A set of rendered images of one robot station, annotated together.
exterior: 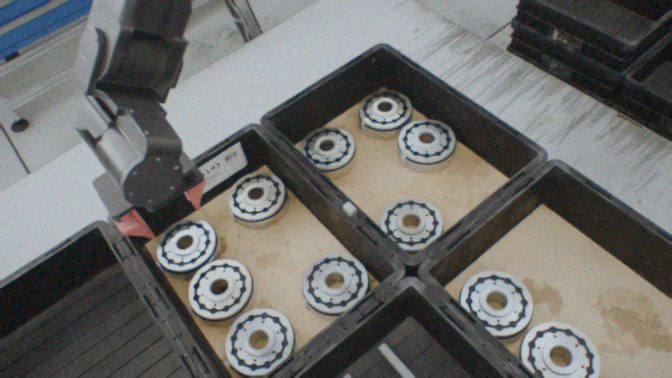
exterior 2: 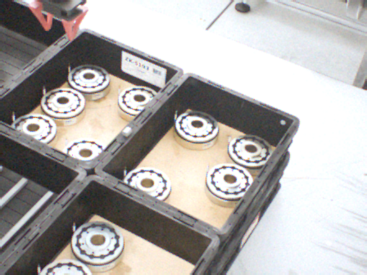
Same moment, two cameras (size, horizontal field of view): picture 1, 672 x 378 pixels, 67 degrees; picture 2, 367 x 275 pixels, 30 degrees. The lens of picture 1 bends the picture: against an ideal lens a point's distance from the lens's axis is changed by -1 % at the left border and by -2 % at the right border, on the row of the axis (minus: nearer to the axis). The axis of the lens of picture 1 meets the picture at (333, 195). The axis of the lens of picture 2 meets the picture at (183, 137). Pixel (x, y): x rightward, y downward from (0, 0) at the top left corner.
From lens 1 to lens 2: 1.01 m
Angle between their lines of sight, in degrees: 35
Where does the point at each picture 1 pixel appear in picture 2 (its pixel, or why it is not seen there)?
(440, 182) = (199, 203)
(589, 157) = not seen: outside the picture
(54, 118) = (261, 24)
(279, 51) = (326, 97)
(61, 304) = (33, 42)
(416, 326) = not seen: hidden behind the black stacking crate
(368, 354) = (44, 190)
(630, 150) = not seen: outside the picture
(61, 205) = (120, 29)
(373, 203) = (164, 168)
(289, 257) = (102, 134)
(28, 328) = (15, 35)
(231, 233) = (110, 101)
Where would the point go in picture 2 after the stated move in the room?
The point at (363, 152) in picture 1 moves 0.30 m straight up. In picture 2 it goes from (209, 153) to (227, 48)
